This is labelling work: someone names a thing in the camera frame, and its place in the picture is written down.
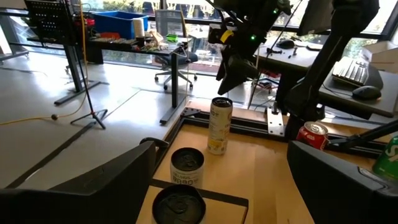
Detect white paper roll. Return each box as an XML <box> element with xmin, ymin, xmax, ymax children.
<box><xmin>132</xmin><ymin>17</ymin><xmax>146</xmax><ymax>39</ymax></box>

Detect black monitor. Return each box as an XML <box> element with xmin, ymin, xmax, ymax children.
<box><xmin>296</xmin><ymin>0</ymin><xmax>336</xmax><ymax>37</ymax></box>

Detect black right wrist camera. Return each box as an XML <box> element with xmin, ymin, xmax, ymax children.
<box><xmin>207</xmin><ymin>22</ymin><xmax>234</xmax><ymax>45</ymax></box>

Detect black computer mouse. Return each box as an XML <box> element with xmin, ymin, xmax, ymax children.
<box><xmin>275</xmin><ymin>38</ymin><xmax>296</xmax><ymax>50</ymax></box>
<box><xmin>351</xmin><ymin>85</ymin><xmax>382</xmax><ymax>101</ymax></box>

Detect black tripod stand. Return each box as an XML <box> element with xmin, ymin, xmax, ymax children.
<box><xmin>62</xmin><ymin>0</ymin><xmax>109</xmax><ymax>130</ymax></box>

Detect white metal bracket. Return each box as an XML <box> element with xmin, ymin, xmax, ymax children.
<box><xmin>266</xmin><ymin>106</ymin><xmax>285</xmax><ymax>138</ymax></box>

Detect grey office chair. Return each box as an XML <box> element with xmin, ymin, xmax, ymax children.
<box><xmin>154</xmin><ymin>9</ymin><xmax>199</xmax><ymax>91</ymax></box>

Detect cardboard box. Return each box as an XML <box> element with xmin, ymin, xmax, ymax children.
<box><xmin>361</xmin><ymin>40</ymin><xmax>398</xmax><ymax>75</ymax></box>

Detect black aluminium table frame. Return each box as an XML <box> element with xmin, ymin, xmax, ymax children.
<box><xmin>154</xmin><ymin>107</ymin><xmax>388</xmax><ymax>160</ymax></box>

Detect black metal rod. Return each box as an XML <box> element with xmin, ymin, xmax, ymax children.
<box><xmin>327</xmin><ymin>119</ymin><xmax>398</xmax><ymax>147</ymax></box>

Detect white keyboard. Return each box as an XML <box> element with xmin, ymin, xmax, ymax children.
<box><xmin>331</xmin><ymin>56</ymin><xmax>370</xmax><ymax>88</ymax></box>

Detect green Sprite can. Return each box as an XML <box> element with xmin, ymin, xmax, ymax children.
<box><xmin>372</xmin><ymin>134</ymin><xmax>398</xmax><ymax>182</ymax></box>

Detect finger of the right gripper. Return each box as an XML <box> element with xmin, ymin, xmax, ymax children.
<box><xmin>216</xmin><ymin>46</ymin><xmax>231</xmax><ymax>82</ymax></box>
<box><xmin>217</xmin><ymin>55</ymin><xmax>260</xmax><ymax>96</ymax></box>

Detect red Coca-Cola can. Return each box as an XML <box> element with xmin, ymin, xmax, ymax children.
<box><xmin>295</xmin><ymin>121</ymin><xmax>330</xmax><ymax>151</ymax></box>

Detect silver Celsius can pink print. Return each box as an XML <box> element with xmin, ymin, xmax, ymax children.
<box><xmin>151</xmin><ymin>184</ymin><xmax>207</xmax><ymax>224</ymax></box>

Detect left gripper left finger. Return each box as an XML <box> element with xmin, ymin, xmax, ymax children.
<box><xmin>0</xmin><ymin>140</ymin><xmax>157</xmax><ymax>224</ymax></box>

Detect black pegboard panel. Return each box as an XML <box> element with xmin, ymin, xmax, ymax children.
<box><xmin>24</xmin><ymin>0</ymin><xmax>78</xmax><ymax>47</ymax></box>

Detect yellow cable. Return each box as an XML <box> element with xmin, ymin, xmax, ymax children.
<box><xmin>0</xmin><ymin>0</ymin><xmax>90</xmax><ymax>127</ymax></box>

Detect blue plastic bin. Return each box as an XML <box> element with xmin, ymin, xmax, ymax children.
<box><xmin>93</xmin><ymin>10</ymin><xmax>150</xmax><ymax>40</ymax></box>

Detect black desk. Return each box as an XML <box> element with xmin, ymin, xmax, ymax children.
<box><xmin>254</xmin><ymin>39</ymin><xmax>398</xmax><ymax>119</ymax></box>
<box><xmin>26</xmin><ymin>36</ymin><xmax>189</xmax><ymax>125</ymax></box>

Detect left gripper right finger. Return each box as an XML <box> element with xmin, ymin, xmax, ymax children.
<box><xmin>287</xmin><ymin>140</ymin><xmax>398</xmax><ymax>224</ymax></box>

